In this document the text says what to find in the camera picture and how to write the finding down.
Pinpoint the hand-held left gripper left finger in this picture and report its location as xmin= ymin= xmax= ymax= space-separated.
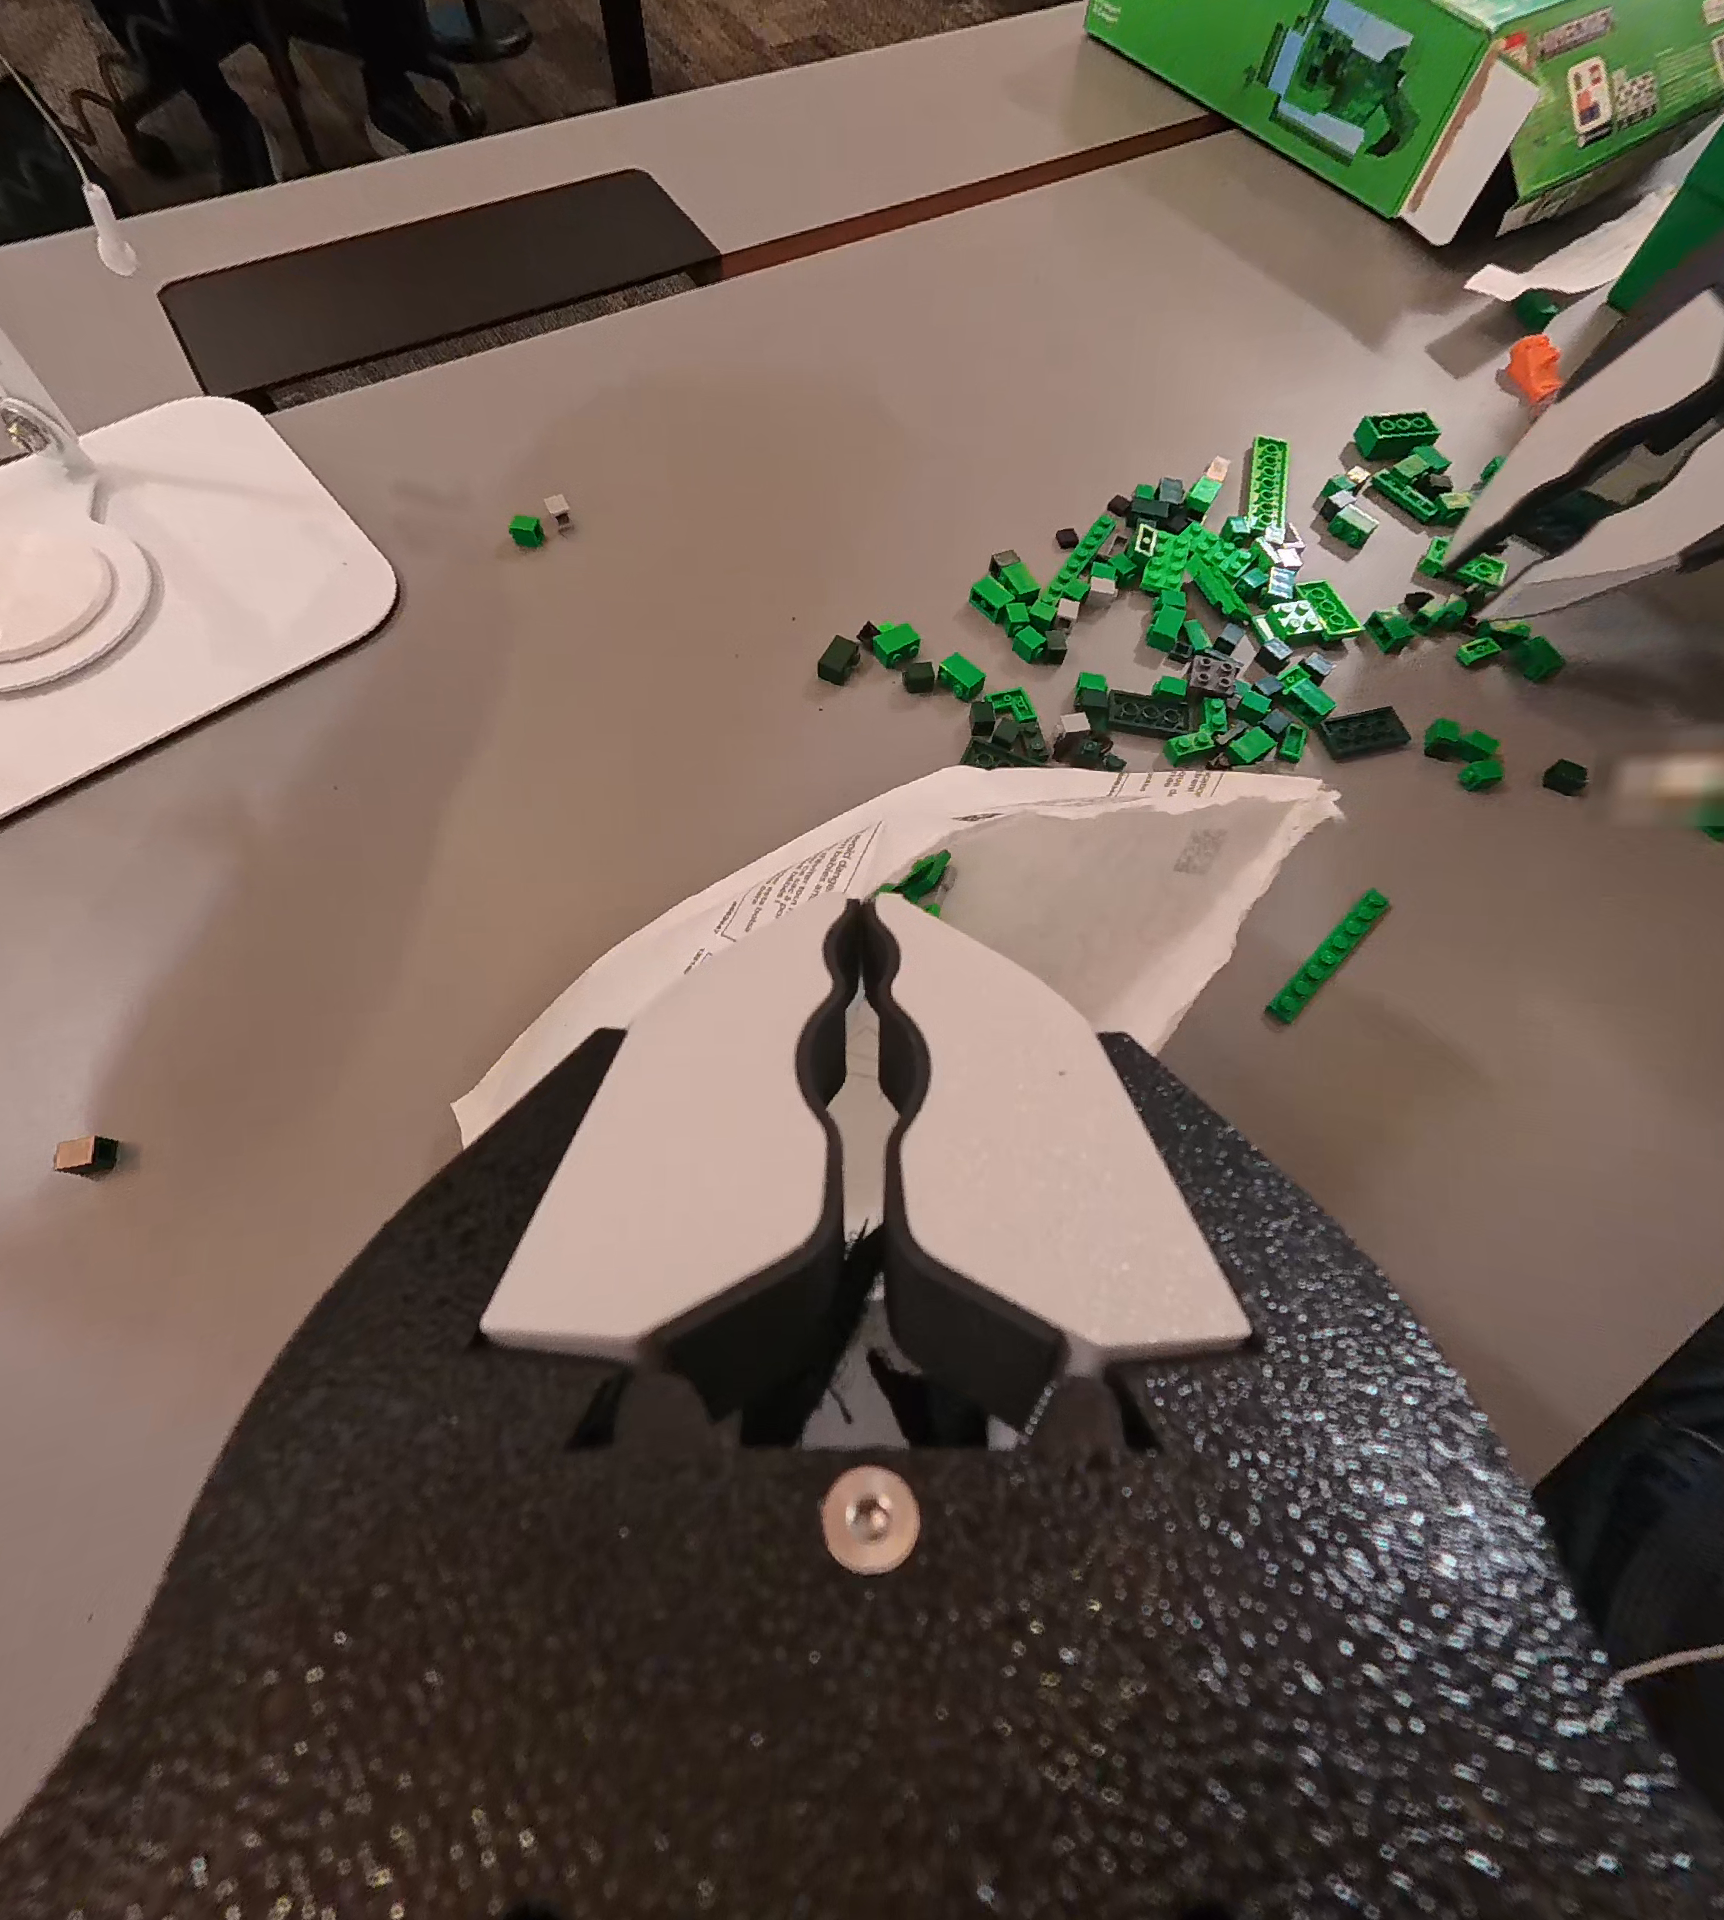
xmin=479 ymin=896 xmax=887 ymax=1424

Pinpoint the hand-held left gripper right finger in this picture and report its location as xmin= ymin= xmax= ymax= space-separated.
xmin=868 ymin=893 xmax=1258 ymax=1430

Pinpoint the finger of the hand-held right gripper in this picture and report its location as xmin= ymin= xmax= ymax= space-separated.
xmin=1447 ymin=284 xmax=1724 ymax=573
xmin=1476 ymin=405 xmax=1724 ymax=620

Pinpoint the torn white paper bag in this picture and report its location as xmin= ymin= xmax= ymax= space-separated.
xmin=449 ymin=764 xmax=1345 ymax=1151

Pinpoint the pile of green bricks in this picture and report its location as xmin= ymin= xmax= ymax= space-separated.
xmin=817 ymin=412 xmax=1592 ymax=798

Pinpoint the grey desk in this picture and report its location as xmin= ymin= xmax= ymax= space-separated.
xmin=0 ymin=7 xmax=1724 ymax=1920

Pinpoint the green plastic bin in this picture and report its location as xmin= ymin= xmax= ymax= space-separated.
xmin=1605 ymin=14 xmax=1724 ymax=321

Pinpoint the white paper scrap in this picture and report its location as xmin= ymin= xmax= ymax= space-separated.
xmin=1463 ymin=186 xmax=1682 ymax=303

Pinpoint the long narrow green plate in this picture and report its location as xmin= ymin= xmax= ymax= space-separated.
xmin=1264 ymin=888 xmax=1392 ymax=1029

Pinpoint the green cardboard toy box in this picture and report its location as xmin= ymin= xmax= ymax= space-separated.
xmin=1085 ymin=0 xmax=1724 ymax=246

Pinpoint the black office chair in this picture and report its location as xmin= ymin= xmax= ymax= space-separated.
xmin=67 ymin=0 xmax=491 ymax=168

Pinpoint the black desk cable cover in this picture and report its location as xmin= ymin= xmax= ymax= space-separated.
xmin=156 ymin=168 xmax=725 ymax=405

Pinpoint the white cable with plug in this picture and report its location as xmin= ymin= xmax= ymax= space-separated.
xmin=0 ymin=0 xmax=144 ymax=281

